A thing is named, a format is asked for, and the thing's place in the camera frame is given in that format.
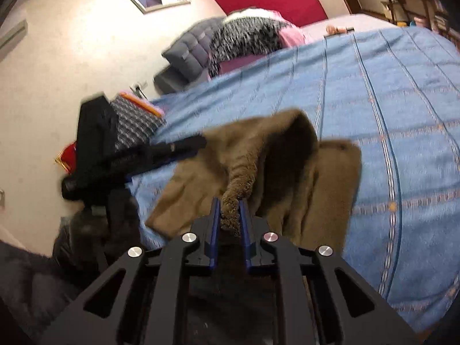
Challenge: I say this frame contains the lilac bed sheet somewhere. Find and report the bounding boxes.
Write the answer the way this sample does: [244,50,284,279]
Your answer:
[300,14,399,37]

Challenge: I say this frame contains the blue checked blanket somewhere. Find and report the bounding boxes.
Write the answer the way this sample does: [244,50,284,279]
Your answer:
[124,27,460,335]

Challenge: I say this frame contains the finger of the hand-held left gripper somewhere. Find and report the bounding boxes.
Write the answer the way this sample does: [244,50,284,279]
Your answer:
[115,135,208,177]

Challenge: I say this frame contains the leopard print blanket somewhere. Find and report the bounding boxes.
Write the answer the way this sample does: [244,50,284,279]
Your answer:
[208,10,288,78]

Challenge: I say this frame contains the brown fleece pants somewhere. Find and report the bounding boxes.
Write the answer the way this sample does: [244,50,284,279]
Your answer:
[147,108,363,256]

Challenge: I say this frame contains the dark plaid pillow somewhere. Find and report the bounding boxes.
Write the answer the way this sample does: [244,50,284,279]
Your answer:
[110,97,166,152]

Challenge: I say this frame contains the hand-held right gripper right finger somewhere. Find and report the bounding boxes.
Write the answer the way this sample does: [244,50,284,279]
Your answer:
[239,199,421,345]

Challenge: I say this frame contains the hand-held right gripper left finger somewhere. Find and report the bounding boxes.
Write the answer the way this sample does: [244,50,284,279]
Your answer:
[39,197,221,345]

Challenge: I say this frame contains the pink quilt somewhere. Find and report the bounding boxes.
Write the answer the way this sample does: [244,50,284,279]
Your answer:
[216,11,313,78]

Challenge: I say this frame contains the grey padded headboard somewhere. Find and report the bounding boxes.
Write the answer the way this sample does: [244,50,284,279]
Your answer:
[154,18,225,94]

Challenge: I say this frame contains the red cloth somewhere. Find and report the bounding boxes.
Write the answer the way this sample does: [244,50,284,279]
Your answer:
[54,143,78,173]

